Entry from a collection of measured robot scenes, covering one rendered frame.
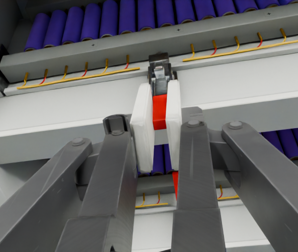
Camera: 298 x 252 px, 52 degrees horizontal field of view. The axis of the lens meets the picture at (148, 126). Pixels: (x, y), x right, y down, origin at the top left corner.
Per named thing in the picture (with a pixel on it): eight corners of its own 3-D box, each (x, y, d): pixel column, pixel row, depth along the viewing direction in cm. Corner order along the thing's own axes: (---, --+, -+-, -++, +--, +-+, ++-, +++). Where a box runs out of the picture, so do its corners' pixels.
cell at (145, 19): (154, 6, 35) (157, 40, 31) (138, 8, 36) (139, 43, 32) (152, -9, 34) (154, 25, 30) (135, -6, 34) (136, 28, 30)
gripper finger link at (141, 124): (153, 173, 16) (138, 174, 16) (155, 121, 22) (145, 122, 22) (144, 120, 15) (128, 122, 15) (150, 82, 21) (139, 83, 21)
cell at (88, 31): (103, 15, 36) (99, 50, 32) (88, 18, 36) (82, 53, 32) (98, 1, 35) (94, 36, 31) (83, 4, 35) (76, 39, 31)
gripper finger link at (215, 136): (182, 147, 13) (253, 140, 13) (180, 107, 18) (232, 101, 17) (185, 176, 14) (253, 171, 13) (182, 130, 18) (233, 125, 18)
